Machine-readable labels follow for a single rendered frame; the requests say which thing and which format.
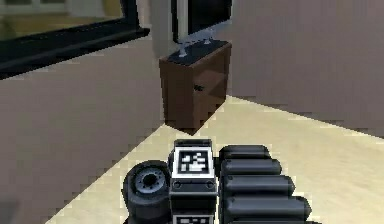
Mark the black television set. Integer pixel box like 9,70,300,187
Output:
170,0,233,58

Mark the brown television cabinet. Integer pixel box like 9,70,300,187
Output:
158,39,233,136

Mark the black framed window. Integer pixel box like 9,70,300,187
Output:
0,0,151,81

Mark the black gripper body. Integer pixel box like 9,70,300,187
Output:
122,160,172,224

